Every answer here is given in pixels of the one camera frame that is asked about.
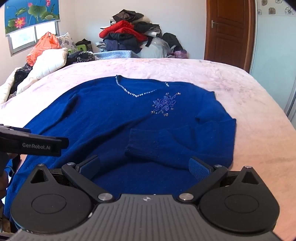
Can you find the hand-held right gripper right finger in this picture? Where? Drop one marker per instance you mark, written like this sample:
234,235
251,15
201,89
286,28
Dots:
199,169

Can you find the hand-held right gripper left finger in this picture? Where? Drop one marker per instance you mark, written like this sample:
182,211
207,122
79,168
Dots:
89,167

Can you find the blue beaded sweater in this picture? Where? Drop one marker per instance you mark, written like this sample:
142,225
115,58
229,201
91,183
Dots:
115,111

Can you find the pile of clothes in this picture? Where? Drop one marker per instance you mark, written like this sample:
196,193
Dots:
126,32

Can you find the black patterned cloth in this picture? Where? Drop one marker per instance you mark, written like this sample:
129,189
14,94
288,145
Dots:
19,77

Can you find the pink bed blanket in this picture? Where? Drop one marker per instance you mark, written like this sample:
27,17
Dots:
254,115

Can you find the orange plastic bag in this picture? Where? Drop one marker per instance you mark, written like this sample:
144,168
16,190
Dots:
44,46

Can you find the dark fuzzy cloth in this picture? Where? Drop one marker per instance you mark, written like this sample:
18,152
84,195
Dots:
81,57

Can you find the window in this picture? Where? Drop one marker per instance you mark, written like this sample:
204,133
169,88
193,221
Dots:
25,38

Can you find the grey floral pillow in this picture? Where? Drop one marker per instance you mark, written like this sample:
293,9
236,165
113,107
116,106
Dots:
68,42

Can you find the black and green bag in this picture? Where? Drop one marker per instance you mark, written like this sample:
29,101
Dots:
84,44

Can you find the light blue knitted cloth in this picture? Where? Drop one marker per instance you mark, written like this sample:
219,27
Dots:
115,55

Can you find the purple bag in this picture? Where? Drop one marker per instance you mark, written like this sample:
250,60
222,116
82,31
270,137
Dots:
180,54

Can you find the clear plastic bag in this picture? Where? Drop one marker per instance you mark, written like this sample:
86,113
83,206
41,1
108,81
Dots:
155,49

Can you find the lotus print roller blind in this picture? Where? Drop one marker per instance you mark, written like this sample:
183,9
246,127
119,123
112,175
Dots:
32,14

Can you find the black garment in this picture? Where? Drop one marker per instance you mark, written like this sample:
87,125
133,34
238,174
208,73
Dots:
172,40

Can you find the brown wooden door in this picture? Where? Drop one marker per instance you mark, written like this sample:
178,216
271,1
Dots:
229,34

